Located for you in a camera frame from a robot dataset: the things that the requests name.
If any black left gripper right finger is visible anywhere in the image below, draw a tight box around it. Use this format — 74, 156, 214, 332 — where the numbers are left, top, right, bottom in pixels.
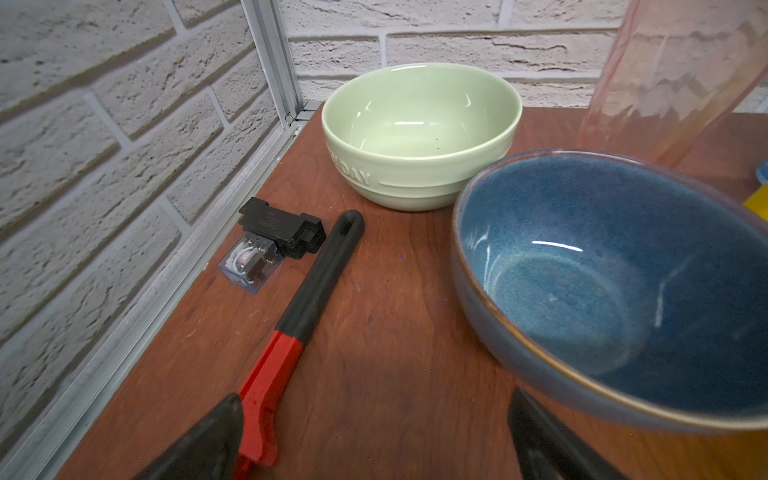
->
507, 387, 625, 480

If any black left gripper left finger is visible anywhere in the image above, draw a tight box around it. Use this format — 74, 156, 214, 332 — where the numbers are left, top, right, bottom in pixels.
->
134, 393, 244, 480

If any yellow plastic bin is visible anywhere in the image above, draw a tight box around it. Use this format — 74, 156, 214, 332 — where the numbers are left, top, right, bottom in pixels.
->
744, 184, 768, 221

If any red and black pipe wrench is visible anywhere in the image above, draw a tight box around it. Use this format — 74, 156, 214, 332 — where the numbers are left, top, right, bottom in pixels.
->
233, 210, 365, 479

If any dark blue ceramic bowl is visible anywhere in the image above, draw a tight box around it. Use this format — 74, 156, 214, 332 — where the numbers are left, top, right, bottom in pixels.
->
451, 150, 767, 432

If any light green ceramic bowl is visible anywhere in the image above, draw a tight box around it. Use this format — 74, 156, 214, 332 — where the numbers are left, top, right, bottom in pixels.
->
321, 63, 523, 211

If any pink translucent plastic cup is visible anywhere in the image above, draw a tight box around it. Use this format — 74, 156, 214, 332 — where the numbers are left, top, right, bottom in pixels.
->
578, 0, 767, 168

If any aluminium frame post left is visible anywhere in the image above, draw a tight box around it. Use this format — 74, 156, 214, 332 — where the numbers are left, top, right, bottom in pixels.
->
241, 0, 304, 128

